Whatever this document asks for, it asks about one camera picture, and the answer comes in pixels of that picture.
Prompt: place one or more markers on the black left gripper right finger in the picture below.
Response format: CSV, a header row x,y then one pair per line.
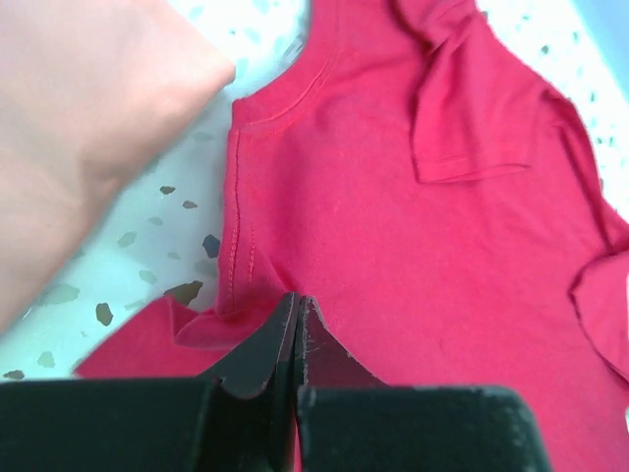
x,y
350,420

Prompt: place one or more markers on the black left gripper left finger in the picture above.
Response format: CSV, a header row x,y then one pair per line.
x,y
235,416

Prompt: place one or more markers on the magenta red t shirt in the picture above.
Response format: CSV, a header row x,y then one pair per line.
x,y
442,203

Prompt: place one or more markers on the folded peach t shirt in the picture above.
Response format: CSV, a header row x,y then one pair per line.
x,y
91,92

